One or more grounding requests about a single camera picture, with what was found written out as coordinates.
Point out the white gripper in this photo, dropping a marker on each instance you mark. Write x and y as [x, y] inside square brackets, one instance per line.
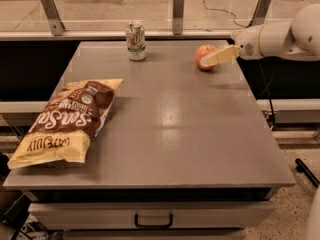
[248, 44]

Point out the red apple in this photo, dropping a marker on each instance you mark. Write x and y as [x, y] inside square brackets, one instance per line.
[201, 52]

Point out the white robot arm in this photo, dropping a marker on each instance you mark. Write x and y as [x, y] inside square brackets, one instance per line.
[295, 40]

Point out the brown chip bag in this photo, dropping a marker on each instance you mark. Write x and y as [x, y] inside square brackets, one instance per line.
[68, 124]

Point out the white green soda can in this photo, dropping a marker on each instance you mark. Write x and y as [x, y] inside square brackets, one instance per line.
[135, 38]

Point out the grey cabinet table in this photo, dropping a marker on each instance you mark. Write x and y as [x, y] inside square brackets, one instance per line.
[174, 134]

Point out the black bar on floor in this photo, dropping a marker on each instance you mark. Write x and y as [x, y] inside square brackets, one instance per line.
[301, 167]

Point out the right metal bracket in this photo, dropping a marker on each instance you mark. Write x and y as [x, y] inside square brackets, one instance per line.
[260, 12]

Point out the metal bracket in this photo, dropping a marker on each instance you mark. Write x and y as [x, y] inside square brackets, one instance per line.
[260, 12]
[55, 24]
[177, 17]

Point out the middle metal bracket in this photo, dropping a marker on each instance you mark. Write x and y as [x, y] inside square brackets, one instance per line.
[177, 17]

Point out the grey drawer with black handle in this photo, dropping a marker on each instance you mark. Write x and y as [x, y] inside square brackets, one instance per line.
[151, 215]

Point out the left metal bracket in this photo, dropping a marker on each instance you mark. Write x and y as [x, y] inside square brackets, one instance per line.
[55, 24]

